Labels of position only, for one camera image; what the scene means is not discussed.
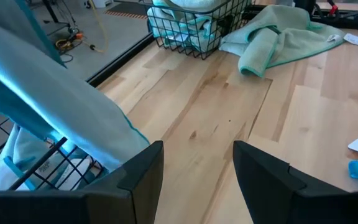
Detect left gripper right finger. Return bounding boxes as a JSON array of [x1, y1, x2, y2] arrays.
[[232, 139, 358, 224]]

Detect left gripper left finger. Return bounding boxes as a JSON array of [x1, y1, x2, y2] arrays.
[[0, 140, 165, 224]]

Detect blue and green cloth pile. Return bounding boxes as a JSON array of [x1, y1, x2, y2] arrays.
[[218, 4, 358, 78]]

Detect green microfiber towel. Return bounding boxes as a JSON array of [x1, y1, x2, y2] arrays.
[[152, 0, 229, 13], [147, 6, 219, 53]]

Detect dark mat with striped edge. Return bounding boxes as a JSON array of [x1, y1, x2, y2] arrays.
[[104, 2, 150, 20]]

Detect black wire basket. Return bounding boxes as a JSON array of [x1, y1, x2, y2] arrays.
[[113, 0, 254, 60], [0, 105, 111, 191]]

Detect yellow cable with plug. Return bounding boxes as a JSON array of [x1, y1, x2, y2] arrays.
[[85, 0, 110, 54]]

